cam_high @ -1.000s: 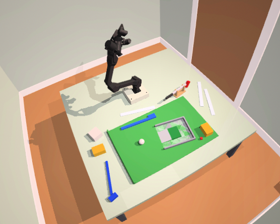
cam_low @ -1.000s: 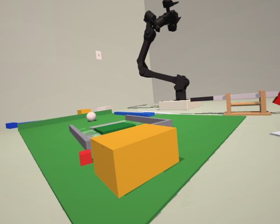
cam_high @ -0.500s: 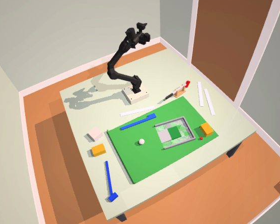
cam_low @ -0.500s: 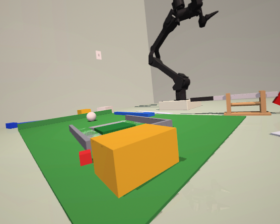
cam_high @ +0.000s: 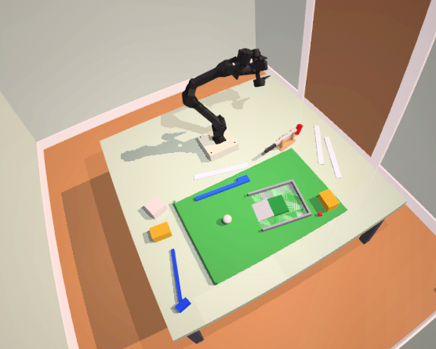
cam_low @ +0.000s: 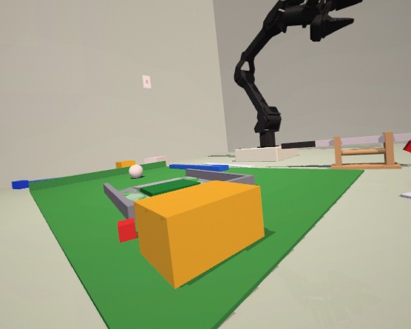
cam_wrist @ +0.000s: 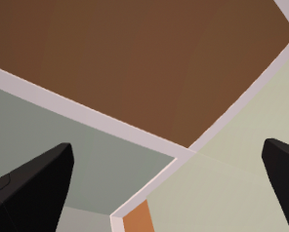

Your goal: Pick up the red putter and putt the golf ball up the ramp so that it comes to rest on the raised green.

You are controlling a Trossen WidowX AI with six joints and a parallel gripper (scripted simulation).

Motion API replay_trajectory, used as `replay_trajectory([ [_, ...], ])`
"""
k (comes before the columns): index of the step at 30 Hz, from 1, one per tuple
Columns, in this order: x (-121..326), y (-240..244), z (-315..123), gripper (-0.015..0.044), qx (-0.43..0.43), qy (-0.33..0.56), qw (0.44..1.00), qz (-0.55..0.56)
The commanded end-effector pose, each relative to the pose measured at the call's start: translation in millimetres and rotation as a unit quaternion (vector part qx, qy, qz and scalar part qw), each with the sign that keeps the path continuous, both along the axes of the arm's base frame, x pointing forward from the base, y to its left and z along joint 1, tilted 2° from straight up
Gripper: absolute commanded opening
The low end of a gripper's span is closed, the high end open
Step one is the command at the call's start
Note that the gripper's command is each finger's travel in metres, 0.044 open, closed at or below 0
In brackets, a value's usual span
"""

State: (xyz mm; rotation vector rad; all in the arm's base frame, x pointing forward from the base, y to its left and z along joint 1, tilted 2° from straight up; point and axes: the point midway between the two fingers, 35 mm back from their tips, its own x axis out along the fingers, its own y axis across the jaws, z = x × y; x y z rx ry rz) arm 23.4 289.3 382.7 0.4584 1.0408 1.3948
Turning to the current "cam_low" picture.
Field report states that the white golf ball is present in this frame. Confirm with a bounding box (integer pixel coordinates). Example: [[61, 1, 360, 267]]
[[129, 165, 143, 178]]

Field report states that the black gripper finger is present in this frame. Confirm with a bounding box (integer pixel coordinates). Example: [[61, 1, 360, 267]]
[[322, 14, 355, 38], [336, 0, 362, 11]]

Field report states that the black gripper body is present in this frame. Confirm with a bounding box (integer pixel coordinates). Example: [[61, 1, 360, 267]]
[[298, 0, 336, 41]]

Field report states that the pale pink cube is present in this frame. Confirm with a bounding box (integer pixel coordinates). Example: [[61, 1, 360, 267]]
[[144, 156, 169, 165]]

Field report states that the large orange block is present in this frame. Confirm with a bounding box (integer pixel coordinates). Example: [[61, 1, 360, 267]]
[[116, 160, 135, 169], [133, 180, 265, 289]]

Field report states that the green flat mat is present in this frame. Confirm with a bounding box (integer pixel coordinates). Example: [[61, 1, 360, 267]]
[[30, 166, 364, 329]]

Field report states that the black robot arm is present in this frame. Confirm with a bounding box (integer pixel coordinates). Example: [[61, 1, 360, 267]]
[[234, 0, 319, 148]]

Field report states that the red block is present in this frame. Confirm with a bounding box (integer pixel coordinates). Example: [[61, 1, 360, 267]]
[[118, 218, 137, 242]]

